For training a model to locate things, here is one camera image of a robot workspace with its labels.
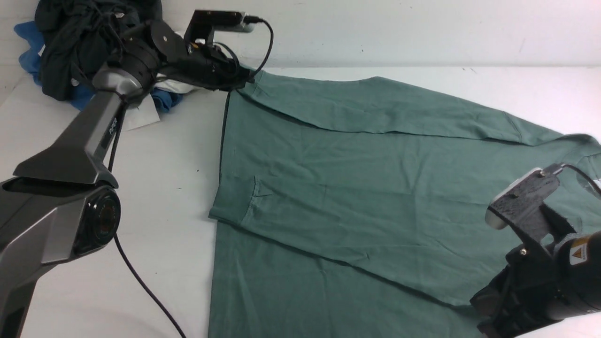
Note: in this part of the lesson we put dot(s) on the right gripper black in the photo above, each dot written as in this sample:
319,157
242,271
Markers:
532,291

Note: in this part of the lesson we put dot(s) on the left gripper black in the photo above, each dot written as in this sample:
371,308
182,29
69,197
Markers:
215,67

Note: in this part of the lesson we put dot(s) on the green long-sleeved shirt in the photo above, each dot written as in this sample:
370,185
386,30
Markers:
357,209

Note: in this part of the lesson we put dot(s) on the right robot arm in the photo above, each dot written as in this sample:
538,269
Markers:
581,256

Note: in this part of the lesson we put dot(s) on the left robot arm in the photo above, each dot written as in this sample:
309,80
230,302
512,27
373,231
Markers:
61,204

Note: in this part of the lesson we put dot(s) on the white garment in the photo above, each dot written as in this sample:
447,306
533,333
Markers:
141,110

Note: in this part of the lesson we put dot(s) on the dark green-black garment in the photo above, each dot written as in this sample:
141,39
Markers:
80,35

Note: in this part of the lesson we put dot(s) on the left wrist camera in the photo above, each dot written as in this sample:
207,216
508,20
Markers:
205,22

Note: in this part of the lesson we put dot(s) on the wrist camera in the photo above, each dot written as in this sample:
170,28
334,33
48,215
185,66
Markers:
528,191
205,22

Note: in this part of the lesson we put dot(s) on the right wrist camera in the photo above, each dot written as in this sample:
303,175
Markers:
528,191

